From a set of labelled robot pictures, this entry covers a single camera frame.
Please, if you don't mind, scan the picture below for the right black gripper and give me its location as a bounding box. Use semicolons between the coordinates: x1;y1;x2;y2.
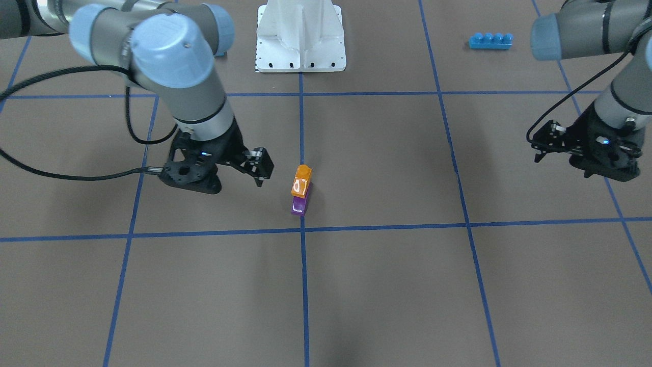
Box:
171;120;274;188

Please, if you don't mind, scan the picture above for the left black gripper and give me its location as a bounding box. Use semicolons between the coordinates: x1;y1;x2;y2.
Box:
529;105;643;163

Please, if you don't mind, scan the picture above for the orange trapezoid block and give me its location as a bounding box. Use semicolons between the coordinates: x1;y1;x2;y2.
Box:
291;164;312;198

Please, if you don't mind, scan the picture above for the purple trapezoid block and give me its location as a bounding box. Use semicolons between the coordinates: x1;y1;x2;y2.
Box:
291;184;312;217

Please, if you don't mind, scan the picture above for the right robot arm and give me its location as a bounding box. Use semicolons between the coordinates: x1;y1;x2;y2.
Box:
2;1;274;194

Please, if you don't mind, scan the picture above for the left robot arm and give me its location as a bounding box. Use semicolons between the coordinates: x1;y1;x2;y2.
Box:
526;1;651;182

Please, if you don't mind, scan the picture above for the blue long block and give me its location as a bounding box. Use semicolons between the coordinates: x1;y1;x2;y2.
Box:
468;32;514;49

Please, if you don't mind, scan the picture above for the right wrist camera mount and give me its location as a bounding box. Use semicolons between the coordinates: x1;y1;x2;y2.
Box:
157;149;222;195

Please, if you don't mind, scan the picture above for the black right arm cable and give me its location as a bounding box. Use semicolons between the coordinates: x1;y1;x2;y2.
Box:
0;64;179;182

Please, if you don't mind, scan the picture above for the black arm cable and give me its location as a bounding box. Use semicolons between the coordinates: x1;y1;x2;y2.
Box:
0;64;179;182
526;38;642;144

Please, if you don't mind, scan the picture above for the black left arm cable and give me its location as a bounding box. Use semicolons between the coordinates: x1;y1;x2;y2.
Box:
526;38;642;144

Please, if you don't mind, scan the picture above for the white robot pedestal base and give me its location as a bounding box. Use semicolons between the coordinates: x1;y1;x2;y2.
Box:
255;1;347;73

